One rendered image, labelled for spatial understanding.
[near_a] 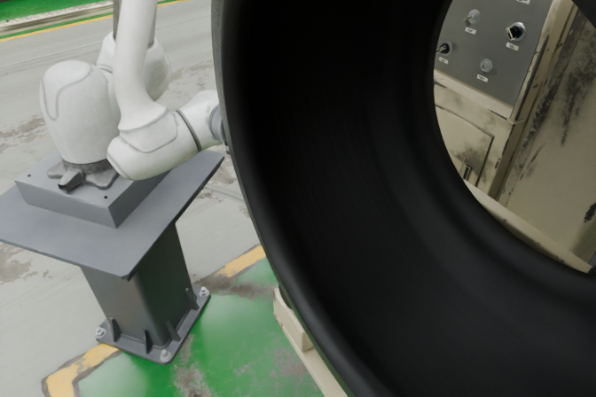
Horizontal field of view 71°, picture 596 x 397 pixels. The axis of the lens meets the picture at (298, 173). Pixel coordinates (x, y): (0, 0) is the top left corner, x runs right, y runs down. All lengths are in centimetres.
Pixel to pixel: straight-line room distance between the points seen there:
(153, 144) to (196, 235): 116
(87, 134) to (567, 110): 96
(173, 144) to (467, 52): 77
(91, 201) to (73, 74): 30
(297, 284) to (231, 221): 151
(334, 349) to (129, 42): 63
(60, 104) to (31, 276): 114
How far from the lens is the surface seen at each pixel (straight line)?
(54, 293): 198
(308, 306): 50
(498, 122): 112
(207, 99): 90
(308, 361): 68
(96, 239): 114
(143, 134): 85
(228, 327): 166
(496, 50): 114
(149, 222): 113
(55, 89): 109
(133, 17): 85
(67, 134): 111
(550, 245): 72
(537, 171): 69
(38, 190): 124
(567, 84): 63
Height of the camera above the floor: 141
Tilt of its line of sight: 39 degrees down
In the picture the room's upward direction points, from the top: straight up
